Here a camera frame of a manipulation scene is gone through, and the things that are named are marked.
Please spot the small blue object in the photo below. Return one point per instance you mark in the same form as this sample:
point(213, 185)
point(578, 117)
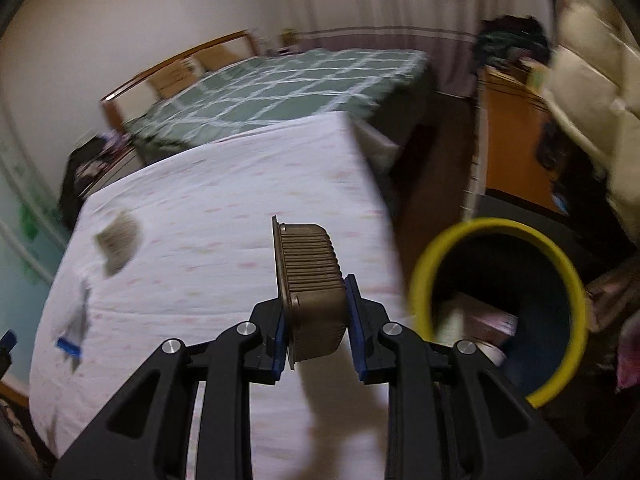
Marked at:
point(561, 204)

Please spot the wooden desk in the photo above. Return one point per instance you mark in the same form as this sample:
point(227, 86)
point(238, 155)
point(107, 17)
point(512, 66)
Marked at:
point(510, 140)

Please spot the pale striped curtain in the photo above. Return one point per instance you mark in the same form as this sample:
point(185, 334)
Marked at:
point(400, 5)

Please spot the cream puffer jacket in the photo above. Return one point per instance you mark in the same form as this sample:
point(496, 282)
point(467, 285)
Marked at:
point(595, 90)

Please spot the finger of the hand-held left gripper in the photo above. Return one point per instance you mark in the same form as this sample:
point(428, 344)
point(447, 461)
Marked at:
point(7, 340)
point(69, 348)

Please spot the white floral table cloth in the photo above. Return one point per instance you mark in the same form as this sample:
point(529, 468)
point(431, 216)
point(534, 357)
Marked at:
point(225, 185)

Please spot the dark green bed base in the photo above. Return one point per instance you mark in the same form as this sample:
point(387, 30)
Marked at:
point(412, 110)

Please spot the pink white carton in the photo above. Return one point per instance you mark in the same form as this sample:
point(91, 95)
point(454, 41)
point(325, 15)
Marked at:
point(480, 317)

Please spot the pile of dark clothes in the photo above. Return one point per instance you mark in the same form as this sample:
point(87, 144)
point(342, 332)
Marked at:
point(510, 37)

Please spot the bed with green checked quilt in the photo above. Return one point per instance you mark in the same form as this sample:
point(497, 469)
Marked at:
point(300, 85)

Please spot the pink floral cloth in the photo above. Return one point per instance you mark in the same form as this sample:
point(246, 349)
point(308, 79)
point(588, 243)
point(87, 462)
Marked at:
point(629, 365)

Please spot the yellow rimmed round bin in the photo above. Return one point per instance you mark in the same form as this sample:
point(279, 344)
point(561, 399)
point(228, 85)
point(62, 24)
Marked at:
point(417, 280)

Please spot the crumpled brown paper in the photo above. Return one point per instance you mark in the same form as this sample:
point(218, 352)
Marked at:
point(119, 242)

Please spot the brown ribbed plastic tray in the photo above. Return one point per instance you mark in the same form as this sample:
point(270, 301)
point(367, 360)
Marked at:
point(310, 280)

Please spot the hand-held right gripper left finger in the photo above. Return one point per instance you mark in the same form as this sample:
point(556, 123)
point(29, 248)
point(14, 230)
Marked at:
point(278, 355)

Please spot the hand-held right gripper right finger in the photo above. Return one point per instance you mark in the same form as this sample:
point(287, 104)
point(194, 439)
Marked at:
point(356, 330)

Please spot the beige textured handbag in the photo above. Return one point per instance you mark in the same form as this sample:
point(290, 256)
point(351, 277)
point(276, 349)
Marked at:
point(607, 292)

